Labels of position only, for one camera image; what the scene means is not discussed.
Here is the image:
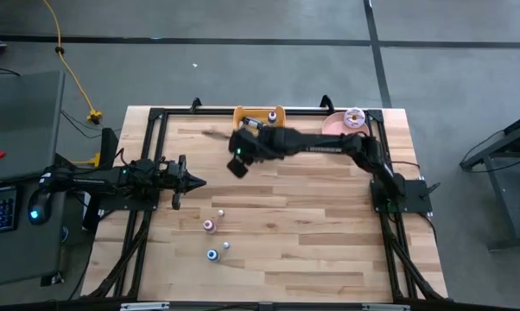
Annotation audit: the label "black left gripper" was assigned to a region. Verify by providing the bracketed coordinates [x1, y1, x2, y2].
[158, 154, 207, 212]

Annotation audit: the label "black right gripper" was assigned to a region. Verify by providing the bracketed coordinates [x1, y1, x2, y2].
[227, 125, 289, 165]

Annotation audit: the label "orange plastic bin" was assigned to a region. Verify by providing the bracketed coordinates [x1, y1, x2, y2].
[232, 105, 287, 130]

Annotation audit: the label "pink round plate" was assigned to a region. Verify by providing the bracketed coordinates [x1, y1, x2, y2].
[320, 111, 371, 137]

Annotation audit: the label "black power box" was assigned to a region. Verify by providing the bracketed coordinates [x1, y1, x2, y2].
[98, 126, 120, 170]

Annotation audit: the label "yellow power plug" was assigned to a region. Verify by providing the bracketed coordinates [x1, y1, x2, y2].
[69, 153, 102, 168]

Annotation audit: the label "black computer mouse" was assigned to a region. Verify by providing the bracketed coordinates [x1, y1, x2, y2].
[27, 189, 53, 226]

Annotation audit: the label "black desk caster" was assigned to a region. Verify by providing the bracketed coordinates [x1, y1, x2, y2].
[40, 270, 67, 288]

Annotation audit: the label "grey desk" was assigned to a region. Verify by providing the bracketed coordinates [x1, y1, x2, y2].
[0, 70, 67, 289]

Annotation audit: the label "black metal cart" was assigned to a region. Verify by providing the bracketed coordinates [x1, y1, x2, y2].
[459, 107, 520, 252]

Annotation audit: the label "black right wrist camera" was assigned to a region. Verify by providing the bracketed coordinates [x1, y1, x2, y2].
[225, 157, 250, 180]

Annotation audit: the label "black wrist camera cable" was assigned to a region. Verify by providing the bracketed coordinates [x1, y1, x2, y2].
[201, 129, 233, 142]

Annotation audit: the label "black aluminium table frame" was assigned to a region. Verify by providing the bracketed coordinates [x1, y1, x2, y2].
[80, 94, 450, 303]

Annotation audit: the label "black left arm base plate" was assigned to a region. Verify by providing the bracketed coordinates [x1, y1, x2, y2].
[96, 189, 161, 213]

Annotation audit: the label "thin black power cables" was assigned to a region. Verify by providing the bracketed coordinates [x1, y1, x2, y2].
[60, 109, 124, 140]

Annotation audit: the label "silver metal bracket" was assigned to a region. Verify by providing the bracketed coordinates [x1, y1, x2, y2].
[119, 301, 171, 311]
[361, 303, 411, 311]

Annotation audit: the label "yellow extension cable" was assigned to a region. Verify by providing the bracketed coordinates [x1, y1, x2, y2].
[41, 0, 104, 125]

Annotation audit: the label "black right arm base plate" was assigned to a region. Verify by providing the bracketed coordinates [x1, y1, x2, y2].
[370, 178, 441, 214]

